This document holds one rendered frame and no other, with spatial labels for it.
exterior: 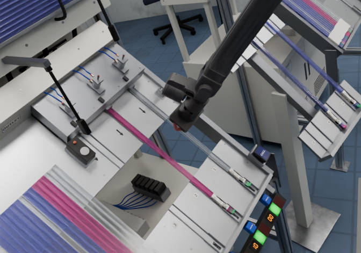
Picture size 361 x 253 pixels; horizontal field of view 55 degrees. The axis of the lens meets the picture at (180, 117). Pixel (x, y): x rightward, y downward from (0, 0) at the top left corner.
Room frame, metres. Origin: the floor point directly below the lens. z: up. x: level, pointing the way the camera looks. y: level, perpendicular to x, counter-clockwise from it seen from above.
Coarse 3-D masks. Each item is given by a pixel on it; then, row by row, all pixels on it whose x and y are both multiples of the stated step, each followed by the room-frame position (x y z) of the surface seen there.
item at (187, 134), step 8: (144, 96) 0.99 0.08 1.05; (152, 104) 0.97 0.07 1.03; (160, 112) 0.95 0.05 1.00; (168, 120) 0.93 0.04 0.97; (192, 136) 0.88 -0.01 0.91; (200, 144) 0.86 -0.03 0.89; (208, 152) 0.84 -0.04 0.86; (216, 160) 0.82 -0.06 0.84; (224, 168) 0.80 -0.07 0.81; (248, 184) 0.75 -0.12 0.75
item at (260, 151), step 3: (258, 147) 0.83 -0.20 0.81; (261, 147) 0.84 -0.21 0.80; (258, 150) 0.83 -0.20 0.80; (261, 150) 0.83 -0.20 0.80; (264, 150) 0.83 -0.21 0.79; (258, 153) 0.82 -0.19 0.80; (261, 153) 0.82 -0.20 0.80; (264, 153) 0.82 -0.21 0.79; (267, 153) 0.82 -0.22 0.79; (261, 156) 0.81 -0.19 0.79; (264, 156) 0.81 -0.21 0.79; (267, 156) 0.81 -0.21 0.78; (264, 159) 0.80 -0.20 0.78
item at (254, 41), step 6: (252, 42) 1.11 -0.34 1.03; (258, 42) 1.10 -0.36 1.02; (258, 48) 1.09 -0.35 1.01; (264, 48) 1.08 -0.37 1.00; (264, 54) 1.08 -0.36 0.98; (270, 54) 1.07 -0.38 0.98; (276, 60) 1.05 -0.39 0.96; (282, 66) 1.03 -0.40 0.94; (288, 72) 1.01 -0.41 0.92; (294, 78) 1.00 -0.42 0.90; (300, 84) 0.98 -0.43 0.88; (306, 90) 0.96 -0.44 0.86; (312, 96) 0.94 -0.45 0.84; (318, 102) 0.93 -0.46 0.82; (324, 108) 0.91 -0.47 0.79; (342, 126) 0.86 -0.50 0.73
